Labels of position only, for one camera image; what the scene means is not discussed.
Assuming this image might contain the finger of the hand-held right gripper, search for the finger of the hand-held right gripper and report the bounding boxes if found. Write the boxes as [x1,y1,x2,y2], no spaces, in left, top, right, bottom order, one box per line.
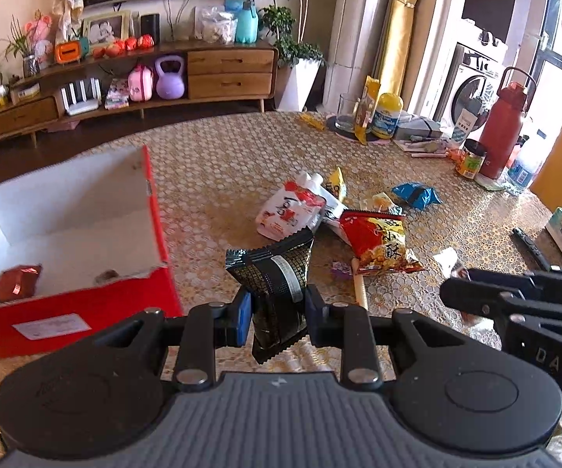
[466,267,562,303]
[439,277,562,332]

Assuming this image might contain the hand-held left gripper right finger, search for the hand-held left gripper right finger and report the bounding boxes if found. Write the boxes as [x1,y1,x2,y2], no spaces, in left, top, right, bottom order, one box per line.
[304,284,459,387]

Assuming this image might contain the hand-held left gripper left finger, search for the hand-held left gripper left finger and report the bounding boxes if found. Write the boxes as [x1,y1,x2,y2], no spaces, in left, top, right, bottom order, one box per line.
[97,289,253,391]

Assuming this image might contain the white snack packet black print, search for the white snack packet black print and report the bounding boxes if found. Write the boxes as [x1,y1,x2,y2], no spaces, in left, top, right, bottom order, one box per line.
[316,186,355,242]

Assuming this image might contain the blue snack packet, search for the blue snack packet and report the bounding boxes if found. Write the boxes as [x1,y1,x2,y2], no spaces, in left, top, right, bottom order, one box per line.
[391,182,443,210]

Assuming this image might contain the red cardboard box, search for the red cardboard box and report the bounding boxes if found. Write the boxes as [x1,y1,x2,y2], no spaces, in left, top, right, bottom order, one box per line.
[0,145,184,359]

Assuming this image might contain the small white wrapper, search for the small white wrapper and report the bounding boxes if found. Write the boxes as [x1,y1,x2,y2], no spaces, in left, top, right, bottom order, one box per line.
[433,248,468,280]

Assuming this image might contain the wooden stick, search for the wooden stick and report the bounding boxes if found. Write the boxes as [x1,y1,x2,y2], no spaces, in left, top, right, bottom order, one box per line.
[351,257,369,311]

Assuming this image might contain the red chips packet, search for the red chips packet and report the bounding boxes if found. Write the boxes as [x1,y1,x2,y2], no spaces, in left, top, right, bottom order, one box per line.
[339,209,425,275]

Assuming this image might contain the white red spout pouch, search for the white red spout pouch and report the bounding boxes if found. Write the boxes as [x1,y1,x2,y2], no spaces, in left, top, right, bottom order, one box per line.
[256,172,328,241]

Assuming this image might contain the clear plastic water bottle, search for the clear plastic water bottle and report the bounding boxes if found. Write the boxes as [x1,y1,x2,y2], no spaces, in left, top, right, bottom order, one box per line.
[505,133,548,194]

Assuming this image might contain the clear egg snack packet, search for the clear egg snack packet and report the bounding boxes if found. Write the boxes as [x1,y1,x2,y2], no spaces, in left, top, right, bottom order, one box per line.
[360,192,405,216]

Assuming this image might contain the black lid yellow label jar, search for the black lid yellow label jar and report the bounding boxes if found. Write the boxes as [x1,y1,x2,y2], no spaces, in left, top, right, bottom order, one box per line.
[454,139,488,178]

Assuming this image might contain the yellow triangular snack packet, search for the yellow triangular snack packet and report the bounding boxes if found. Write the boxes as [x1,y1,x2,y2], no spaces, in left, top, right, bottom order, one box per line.
[327,167,348,202]

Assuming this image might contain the red water bottle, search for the red water bottle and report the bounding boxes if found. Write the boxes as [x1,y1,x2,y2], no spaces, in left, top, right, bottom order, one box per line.
[477,67,538,180]

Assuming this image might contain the pens and papers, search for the pens and papers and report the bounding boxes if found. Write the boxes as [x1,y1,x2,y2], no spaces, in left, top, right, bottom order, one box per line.
[393,137,450,159]

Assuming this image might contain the white teal leaflet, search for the white teal leaflet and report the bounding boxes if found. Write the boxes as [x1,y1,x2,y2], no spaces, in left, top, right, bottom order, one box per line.
[451,106,477,143]

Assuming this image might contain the grey box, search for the grey box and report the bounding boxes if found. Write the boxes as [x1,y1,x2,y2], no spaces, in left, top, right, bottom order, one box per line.
[395,111,444,142]

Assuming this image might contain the dark round coaster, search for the dark round coaster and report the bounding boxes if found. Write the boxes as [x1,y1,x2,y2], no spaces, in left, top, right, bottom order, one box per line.
[326,114,385,143]

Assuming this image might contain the small flat yellow packet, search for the small flat yellow packet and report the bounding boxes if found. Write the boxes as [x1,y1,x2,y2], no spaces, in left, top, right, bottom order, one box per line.
[299,112,329,132]

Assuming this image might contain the yellow lid supplement bottle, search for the yellow lid supplement bottle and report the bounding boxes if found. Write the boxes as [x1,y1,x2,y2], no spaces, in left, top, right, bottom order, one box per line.
[371,93,404,140]

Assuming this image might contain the clear drinking glass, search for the clear drinking glass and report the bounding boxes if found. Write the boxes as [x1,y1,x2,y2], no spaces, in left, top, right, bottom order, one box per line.
[336,94,366,130]

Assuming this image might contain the white washing machine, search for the white washing machine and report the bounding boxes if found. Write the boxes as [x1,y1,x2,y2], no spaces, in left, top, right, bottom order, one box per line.
[438,40,507,133]

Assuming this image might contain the long yellow sachet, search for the long yellow sachet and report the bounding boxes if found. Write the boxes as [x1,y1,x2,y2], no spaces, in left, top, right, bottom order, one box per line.
[353,76,382,145]

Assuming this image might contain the red foil snack packet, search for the red foil snack packet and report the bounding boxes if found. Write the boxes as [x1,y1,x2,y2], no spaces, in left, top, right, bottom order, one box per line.
[0,264,43,302]

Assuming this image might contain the white plant pot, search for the white plant pot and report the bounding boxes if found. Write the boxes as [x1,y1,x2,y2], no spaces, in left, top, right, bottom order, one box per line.
[275,57,326,112]

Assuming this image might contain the wooden tv cabinet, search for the wooden tv cabinet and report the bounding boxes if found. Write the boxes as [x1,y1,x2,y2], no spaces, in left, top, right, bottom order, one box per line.
[0,40,280,151]

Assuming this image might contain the purple kettlebell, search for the purple kettlebell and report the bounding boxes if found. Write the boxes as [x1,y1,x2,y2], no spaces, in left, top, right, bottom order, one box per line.
[155,55,186,99]

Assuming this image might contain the pink toy case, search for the pink toy case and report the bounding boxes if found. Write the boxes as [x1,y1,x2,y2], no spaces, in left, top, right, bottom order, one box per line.
[128,64,154,103]

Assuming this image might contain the stack of magazines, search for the stack of magazines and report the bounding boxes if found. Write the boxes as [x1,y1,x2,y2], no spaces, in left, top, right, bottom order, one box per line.
[105,78,131,110]

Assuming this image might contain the white router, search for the white router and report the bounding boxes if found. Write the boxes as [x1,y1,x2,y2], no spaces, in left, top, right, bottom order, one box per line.
[60,77,103,117]

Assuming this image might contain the rolled yellow mat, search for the rolled yellow mat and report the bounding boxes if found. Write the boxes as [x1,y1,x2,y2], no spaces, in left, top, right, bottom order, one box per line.
[379,0,431,104]

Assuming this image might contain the clear plastic bag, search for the clear plastic bag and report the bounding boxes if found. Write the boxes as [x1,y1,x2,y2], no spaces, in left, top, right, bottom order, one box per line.
[194,5,238,45]

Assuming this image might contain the teal spray bottle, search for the teal spray bottle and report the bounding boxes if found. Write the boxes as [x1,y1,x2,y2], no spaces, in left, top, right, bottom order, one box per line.
[235,0,260,45]

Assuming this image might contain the row of orange ornaments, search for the row of orange ornaments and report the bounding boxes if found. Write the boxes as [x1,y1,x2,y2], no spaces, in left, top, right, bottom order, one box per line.
[92,34,156,60]

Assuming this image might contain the green leafy plant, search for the green leafy plant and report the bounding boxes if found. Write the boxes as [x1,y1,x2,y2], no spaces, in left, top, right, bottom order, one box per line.
[248,0,327,68]

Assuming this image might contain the black speaker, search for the black speaker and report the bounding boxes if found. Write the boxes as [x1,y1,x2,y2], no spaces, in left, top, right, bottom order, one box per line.
[140,12,161,46]

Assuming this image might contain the orange box ornament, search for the orange box ornament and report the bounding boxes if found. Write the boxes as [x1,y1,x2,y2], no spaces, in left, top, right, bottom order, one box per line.
[54,38,91,64]

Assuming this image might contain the framed photo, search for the framed photo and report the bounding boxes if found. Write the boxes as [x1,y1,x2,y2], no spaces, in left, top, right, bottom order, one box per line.
[81,9,131,50]

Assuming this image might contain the small plant in metal vase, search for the small plant in metal vase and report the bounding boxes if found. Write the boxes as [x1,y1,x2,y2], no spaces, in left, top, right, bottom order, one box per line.
[2,16,41,79]

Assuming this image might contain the pink toy figure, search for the pink toy figure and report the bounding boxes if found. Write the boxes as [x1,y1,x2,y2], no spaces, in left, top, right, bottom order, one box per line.
[24,11,56,70]

